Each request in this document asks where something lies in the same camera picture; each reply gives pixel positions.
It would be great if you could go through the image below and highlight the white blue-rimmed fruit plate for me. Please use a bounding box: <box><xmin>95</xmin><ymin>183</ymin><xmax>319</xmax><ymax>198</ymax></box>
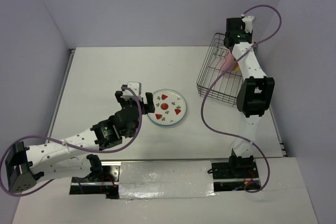
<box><xmin>148</xmin><ymin>89</ymin><xmax>187</xmax><ymax>127</ymax></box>

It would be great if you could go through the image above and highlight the pink plate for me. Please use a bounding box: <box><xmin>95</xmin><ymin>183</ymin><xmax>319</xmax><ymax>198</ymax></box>
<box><xmin>220</xmin><ymin>50</ymin><xmax>236</xmax><ymax>72</ymax></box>

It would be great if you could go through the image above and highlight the dark wire dish rack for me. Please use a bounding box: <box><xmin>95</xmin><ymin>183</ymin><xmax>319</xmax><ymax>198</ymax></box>
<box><xmin>195</xmin><ymin>32</ymin><xmax>258</xmax><ymax>106</ymax></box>

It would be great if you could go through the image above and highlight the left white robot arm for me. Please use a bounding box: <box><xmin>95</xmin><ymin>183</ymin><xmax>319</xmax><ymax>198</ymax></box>
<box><xmin>1</xmin><ymin>86</ymin><xmax>155</xmax><ymax>197</ymax></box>

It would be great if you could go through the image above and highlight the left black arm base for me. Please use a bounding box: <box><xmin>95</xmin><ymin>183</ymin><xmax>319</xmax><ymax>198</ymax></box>
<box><xmin>69</xmin><ymin>154</ymin><xmax>121</xmax><ymax>199</ymax></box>

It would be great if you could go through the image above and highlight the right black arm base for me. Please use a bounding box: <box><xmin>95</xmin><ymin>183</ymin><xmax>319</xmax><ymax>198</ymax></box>
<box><xmin>207</xmin><ymin>151</ymin><xmax>261</xmax><ymax>192</ymax></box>

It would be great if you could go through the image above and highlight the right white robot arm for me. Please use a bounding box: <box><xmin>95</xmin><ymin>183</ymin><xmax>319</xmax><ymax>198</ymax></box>
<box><xmin>224</xmin><ymin>16</ymin><xmax>275</xmax><ymax>157</ymax></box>

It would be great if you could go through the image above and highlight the yellow plate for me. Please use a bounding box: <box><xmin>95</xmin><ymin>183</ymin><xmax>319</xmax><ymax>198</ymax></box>
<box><xmin>232</xmin><ymin>64</ymin><xmax>239</xmax><ymax>72</ymax></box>

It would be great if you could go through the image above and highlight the silver tape-covered panel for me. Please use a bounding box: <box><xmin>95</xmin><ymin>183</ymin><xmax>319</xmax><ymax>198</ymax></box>
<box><xmin>119</xmin><ymin>161</ymin><xmax>215</xmax><ymax>200</ymax></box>

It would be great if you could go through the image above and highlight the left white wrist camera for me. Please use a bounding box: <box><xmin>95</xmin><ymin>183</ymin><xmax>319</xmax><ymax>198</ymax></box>
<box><xmin>122</xmin><ymin>82</ymin><xmax>142</xmax><ymax>100</ymax></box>

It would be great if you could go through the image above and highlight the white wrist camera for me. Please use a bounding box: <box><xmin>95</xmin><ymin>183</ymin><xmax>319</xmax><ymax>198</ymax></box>
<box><xmin>122</xmin><ymin>82</ymin><xmax>142</xmax><ymax>100</ymax></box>
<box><xmin>241</xmin><ymin>14</ymin><xmax>255</xmax><ymax>34</ymax></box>

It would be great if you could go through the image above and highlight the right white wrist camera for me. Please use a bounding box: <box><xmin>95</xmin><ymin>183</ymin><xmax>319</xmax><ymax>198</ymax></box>
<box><xmin>241</xmin><ymin>14</ymin><xmax>255</xmax><ymax>34</ymax></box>

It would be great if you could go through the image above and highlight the aluminium table rail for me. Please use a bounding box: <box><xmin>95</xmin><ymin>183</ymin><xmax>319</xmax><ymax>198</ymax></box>
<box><xmin>47</xmin><ymin>48</ymin><xmax>76</xmax><ymax>137</ymax></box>

